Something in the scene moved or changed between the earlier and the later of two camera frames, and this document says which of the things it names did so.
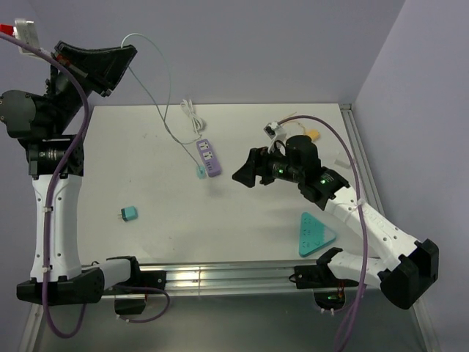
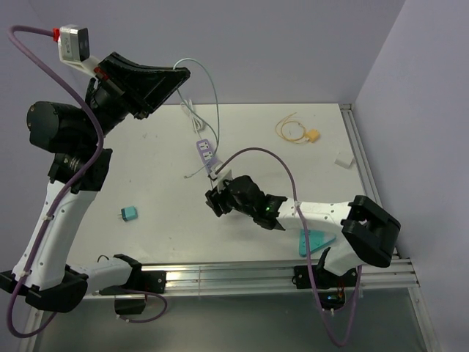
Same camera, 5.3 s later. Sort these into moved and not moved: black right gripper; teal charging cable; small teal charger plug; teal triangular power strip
Moved: black right gripper; teal charging cable
Not moved: teal triangular power strip; small teal charger plug
